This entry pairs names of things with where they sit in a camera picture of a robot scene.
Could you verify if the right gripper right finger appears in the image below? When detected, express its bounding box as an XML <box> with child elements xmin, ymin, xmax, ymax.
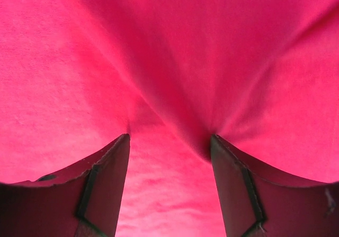
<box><xmin>210</xmin><ymin>135</ymin><xmax>338</xmax><ymax>236</ymax></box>

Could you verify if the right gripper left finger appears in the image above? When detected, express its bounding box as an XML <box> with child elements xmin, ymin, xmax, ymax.
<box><xmin>1</xmin><ymin>134</ymin><xmax>130</xmax><ymax>236</ymax></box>

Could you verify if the red t-shirt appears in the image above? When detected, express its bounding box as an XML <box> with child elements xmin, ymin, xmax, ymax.
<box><xmin>1</xmin><ymin>0</ymin><xmax>338</xmax><ymax>236</ymax></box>

